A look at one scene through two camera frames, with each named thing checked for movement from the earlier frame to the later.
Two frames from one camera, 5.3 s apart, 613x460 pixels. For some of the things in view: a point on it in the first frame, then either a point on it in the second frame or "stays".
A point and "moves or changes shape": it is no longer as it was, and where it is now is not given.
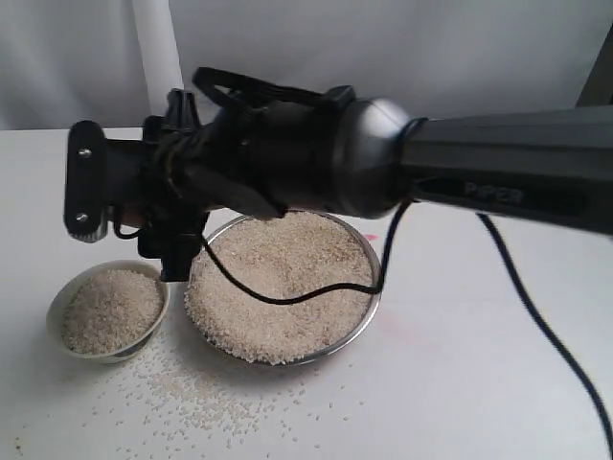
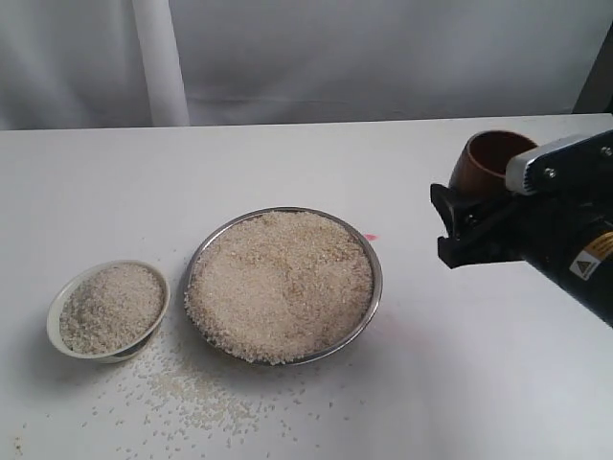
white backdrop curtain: [113, 63] stays
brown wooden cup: [133, 218] moves or changes shape
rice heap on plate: [276, 258] stays
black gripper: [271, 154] → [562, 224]
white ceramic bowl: [109, 313] stays
